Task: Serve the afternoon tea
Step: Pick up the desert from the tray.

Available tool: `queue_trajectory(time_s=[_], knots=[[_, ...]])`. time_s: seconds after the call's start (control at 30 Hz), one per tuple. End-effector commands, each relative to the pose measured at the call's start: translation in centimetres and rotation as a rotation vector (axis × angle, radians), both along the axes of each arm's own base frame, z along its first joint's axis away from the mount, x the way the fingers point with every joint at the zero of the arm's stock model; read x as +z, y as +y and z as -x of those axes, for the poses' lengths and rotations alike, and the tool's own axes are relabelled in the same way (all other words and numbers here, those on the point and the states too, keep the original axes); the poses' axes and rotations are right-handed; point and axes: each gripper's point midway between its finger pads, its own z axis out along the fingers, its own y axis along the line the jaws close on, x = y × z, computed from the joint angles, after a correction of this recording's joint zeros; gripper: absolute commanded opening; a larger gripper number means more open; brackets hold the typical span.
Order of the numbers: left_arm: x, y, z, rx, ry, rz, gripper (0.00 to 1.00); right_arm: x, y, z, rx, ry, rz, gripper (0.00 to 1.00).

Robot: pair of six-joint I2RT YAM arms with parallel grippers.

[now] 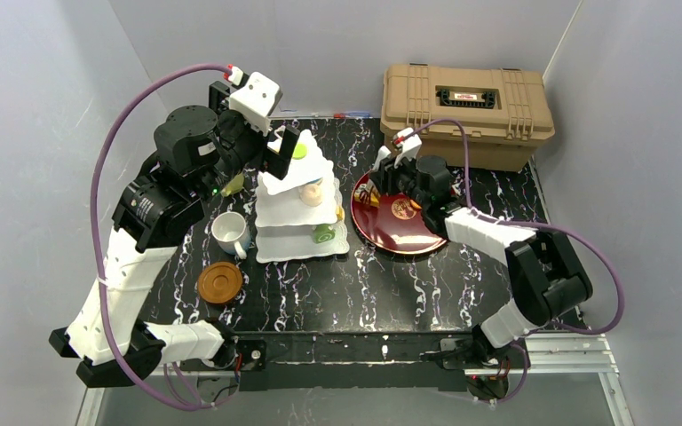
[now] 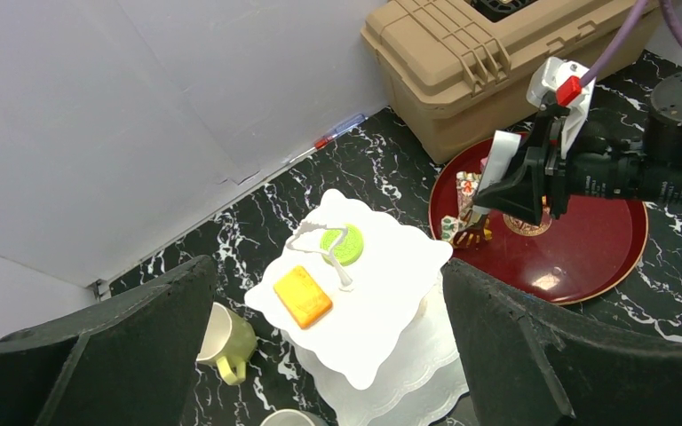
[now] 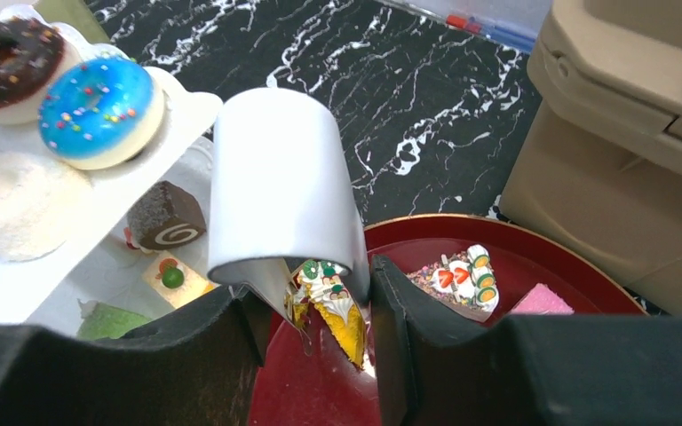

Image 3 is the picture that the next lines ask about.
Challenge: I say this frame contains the triangular sandwich cake slice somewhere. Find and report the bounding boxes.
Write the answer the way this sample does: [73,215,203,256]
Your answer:
[408,244,500,323]

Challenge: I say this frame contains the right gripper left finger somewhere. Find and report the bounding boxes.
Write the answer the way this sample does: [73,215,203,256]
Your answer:
[0,286,271,425]

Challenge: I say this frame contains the yellow triangular cake slice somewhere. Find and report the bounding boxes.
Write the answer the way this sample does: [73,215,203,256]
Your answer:
[283,259,367,370]

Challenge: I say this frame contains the yellow-green cup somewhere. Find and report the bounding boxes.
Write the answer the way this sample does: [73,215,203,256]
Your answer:
[32,0,110,43]

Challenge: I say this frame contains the beige round macaron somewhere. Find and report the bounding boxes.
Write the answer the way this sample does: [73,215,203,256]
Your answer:
[0,152,92,262]

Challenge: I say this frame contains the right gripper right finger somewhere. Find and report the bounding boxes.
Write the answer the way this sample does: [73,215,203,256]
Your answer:
[371,256,682,425]

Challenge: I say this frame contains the blue and red pen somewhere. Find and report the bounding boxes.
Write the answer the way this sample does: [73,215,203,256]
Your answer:
[376,0,539,54]

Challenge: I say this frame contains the green swirl roll cake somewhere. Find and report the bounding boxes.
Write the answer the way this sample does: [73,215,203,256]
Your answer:
[76,301,151,341]

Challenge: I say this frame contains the chocolate donut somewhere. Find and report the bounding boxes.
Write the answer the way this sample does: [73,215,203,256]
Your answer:
[0,17,82,125]

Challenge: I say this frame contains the white three-tier cake stand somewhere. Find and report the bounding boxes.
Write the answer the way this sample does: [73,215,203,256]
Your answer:
[0,4,225,339]

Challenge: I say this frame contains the pink cake block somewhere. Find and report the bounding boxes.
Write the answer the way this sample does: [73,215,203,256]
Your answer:
[509,283,575,315]

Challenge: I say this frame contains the chocolate swirl roll cake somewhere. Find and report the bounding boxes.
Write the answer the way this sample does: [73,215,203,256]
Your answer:
[126,180,207,251]

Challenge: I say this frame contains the silver metal tongs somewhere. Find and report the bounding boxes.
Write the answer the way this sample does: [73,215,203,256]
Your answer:
[208,88,369,319]

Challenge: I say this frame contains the red round tray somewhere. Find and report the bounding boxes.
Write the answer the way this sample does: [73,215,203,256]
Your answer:
[249,214,643,425]

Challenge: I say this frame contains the tan plastic toolbox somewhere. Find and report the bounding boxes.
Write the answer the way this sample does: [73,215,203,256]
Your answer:
[500,1,682,315]

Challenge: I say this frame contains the blue frosted donut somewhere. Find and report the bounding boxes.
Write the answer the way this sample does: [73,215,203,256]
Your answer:
[38,57,166,170]

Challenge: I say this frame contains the yellow cake with cherry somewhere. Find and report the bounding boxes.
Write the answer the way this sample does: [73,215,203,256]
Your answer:
[142,251,217,309]

